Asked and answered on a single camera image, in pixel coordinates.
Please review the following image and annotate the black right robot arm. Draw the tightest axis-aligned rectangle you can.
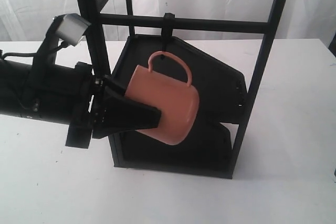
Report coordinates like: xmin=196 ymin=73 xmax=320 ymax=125
xmin=1 ymin=60 xmax=125 ymax=148

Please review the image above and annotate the black camera cable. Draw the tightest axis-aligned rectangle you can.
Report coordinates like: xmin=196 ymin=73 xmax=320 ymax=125
xmin=0 ymin=40 xmax=68 ymax=61

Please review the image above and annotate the black upper rack tray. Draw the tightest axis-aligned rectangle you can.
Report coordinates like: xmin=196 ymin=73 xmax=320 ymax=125
xmin=112 ymin=34 xmax=247 ymax=124

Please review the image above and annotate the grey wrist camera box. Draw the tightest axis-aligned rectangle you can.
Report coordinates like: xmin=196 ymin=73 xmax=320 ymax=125
xmin=55 ymin=13 xmax=91 ymax=46

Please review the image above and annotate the black metal rack frame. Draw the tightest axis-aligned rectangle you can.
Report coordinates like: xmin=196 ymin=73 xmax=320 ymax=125
xmin=77 ymin=0 xmax=286 ymax=179

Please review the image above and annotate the terracotta orange mug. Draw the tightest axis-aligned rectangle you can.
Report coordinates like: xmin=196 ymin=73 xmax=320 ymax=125
xmin=125 ymin=51 xmax=200 ymax=145

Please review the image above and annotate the black rack tray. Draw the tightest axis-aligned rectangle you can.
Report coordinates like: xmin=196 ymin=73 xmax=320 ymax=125
xmin=112 ymin=34 xmax=247 ymax=124
xmin=118 ymin=118 xmax=232 ymax=170

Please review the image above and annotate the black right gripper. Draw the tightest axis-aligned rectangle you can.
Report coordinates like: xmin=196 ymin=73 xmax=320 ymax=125
xmin=65 ymin=62 xmax=161 ymax=148

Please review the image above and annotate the black lower rack tray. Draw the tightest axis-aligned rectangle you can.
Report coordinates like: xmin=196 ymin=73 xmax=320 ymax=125
xmin=118 ymin=118 xmax=232 ymax=170

